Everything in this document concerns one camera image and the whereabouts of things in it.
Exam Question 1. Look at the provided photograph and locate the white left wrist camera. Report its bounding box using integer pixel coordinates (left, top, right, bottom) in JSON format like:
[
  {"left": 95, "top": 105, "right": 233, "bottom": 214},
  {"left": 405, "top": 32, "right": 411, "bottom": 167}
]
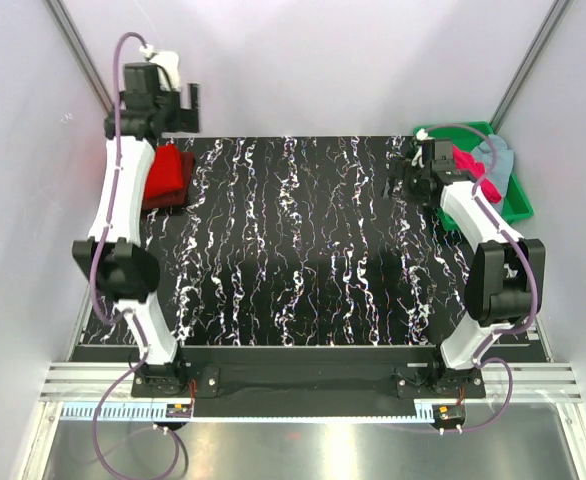
[{"left": 139, "top": 44, "right": 182, "bottom": 92}]

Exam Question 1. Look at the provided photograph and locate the green plastic bin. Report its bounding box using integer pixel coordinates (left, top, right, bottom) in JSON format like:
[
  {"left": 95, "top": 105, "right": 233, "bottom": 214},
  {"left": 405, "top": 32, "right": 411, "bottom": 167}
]
[{"left": 431, "top": 122, "right": 534, "bottom": 224}]

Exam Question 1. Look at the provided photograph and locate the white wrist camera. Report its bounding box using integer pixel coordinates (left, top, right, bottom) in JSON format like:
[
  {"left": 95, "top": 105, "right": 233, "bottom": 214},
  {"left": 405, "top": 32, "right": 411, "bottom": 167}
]
[
  {"left": 139, "top": 44, "right": 182, "bottom": 92},
  {"left": 411, "top": 128, "right": 429, "bottom": 169}
]

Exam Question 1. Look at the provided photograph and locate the right orange connector block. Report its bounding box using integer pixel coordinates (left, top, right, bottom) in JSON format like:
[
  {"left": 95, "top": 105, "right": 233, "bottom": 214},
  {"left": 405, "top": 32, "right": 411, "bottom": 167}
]
[{"left": 435, "top": 405, "right": 466, "bottom": 421}]

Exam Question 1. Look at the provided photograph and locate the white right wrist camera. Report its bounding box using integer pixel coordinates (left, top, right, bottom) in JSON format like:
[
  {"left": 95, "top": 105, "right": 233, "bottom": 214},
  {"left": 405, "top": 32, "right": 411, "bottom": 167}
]
[{"left": 411, "top": 128, "right": 429, "bottom": 169}]

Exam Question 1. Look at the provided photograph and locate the orange connector block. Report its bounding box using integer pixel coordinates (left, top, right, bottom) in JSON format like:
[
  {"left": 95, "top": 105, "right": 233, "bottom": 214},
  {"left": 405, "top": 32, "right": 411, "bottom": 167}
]
[
  {"left": 166, "top": 403, "right": 193, "bottom": 418},
  {"left": 435, "top": 405, "right": 466, "bottom": 421}
]

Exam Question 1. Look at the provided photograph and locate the grey-blue crumpled t-shirt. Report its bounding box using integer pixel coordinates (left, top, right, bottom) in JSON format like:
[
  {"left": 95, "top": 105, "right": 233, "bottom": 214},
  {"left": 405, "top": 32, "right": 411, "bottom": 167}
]
[{"left": 471, "top": 134, "right": 515, "bottom": 197}]

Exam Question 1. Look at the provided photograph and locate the pink crumpled t-shirt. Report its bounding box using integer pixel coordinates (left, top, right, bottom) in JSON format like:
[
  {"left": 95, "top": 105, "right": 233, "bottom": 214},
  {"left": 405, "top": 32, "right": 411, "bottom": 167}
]
[{"left": 452, "top": 145, "right": 503, "bottom": 204}]

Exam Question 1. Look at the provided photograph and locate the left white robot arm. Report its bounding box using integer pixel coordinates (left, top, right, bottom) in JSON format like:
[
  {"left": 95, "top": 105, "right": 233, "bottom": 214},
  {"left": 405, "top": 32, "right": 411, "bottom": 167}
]
[{"left": 72, "top": 61, "right": 196, "bottom": 397}]

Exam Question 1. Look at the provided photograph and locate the folded maroon t-shirt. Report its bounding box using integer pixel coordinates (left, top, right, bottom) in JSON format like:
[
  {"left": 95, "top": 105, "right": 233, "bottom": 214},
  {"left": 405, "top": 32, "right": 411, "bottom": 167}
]
[{"left": 142, "top": 152, "right": 195, "bottom": 211}]

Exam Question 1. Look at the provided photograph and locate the left orange connector block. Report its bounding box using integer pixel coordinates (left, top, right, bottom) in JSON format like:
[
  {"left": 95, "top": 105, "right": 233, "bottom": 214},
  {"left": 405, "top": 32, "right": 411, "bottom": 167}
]
[{"left": 166, "top": 403, "right": 193, "bottom": 418}]

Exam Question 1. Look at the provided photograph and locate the bright red t-shirt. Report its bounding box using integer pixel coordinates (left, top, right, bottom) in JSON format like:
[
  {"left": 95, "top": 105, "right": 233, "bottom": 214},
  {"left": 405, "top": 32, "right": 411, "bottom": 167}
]
[{"left": 144, "top": 144, "right": 184, "bottom": 200}]

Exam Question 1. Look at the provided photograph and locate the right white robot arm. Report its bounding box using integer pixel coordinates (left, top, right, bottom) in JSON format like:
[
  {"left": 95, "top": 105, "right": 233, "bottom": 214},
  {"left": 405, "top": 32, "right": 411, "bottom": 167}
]
[{"left": 384, "top": 132, "right": 546, "bottom": 397}]

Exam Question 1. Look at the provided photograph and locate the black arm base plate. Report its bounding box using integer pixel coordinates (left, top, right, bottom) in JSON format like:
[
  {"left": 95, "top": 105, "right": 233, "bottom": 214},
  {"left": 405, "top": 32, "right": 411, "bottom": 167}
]
[{"left": 132, "top": 346, "right": 486, "bottom": 421}]

